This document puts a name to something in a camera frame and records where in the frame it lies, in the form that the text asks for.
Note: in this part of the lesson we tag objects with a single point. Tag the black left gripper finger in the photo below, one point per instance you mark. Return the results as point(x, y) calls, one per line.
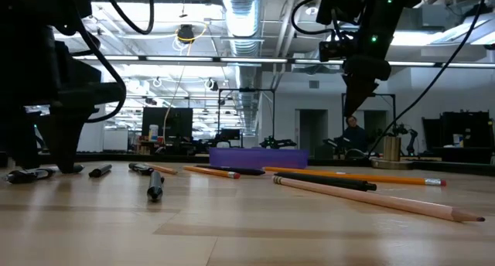
point(65, 142)
point(19, 142)

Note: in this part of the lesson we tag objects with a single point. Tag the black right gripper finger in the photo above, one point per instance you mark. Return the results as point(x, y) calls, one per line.
point(356, 92)

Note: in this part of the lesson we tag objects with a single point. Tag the clear pen with black grip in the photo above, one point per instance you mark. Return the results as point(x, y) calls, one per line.
point(27, 176)

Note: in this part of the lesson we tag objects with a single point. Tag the orange pencil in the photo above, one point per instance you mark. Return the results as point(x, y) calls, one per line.
point(406, 179)
point(286, 169)
point(166, 169)
point(210, 171)

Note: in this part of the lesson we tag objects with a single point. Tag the natural wood pencil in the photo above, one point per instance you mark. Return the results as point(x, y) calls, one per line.
point(386, 201)

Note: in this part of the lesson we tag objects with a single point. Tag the black background robot arm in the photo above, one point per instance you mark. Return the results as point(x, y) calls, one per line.
point(413, 140)
point(276, 143)

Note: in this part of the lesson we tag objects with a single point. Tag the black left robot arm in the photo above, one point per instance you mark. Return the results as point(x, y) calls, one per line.
point(38, 3)

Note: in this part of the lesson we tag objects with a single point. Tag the purple translucent supply box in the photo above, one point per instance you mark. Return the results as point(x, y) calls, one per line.
point(257, 157)

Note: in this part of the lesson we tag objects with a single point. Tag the person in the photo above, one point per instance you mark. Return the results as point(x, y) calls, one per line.
point(354, 136)

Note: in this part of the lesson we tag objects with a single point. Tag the white container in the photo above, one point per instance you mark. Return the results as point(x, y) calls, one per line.
point(153, 132)

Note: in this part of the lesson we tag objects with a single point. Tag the black computer monitor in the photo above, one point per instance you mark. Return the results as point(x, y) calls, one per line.
point(170, 123)

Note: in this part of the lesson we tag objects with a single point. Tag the long ceiling light bar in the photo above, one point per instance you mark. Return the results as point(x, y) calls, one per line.
point(251, 60)

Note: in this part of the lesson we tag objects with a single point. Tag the black equipment case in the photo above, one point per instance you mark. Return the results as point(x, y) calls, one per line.
point(464, 127)

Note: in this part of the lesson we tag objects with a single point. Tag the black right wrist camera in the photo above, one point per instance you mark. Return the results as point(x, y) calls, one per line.
point(332, 50)

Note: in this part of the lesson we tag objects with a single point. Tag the silver ventilation duct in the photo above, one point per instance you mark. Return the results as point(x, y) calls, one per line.
point(243, 18)

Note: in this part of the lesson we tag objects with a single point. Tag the black overhead camera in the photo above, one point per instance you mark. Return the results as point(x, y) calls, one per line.
point(185, 33)

